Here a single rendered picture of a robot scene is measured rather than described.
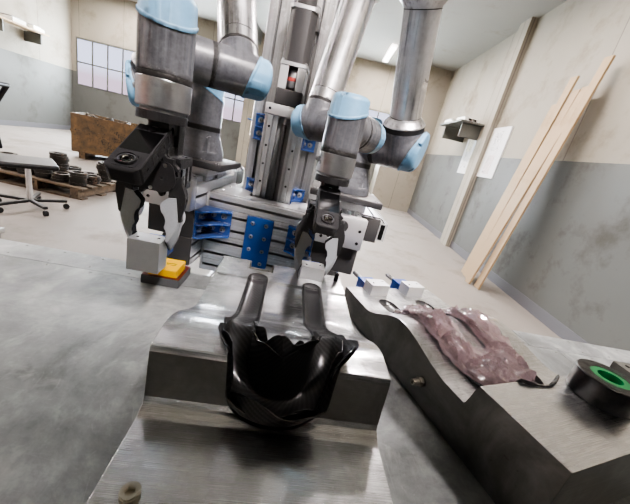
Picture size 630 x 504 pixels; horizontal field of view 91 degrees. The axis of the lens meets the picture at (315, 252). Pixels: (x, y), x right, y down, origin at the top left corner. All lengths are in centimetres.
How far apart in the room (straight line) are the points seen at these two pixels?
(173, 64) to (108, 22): 1112
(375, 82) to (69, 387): 953
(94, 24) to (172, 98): 1132
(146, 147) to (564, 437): 63
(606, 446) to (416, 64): 78
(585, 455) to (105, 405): 56
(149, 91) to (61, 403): 41
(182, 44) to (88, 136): 664
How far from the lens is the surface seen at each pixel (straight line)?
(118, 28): 1148
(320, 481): 37
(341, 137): 61
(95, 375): 54
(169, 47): 53
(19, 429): 50
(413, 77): 90
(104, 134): 709
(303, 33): 114
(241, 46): 67
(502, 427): 49
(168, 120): 53
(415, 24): 89
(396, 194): 898
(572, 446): 50
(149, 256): 56
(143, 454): 37
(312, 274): 66
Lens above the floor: 116
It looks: 18 degrees down
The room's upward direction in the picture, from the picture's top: 13 degrees clockwise
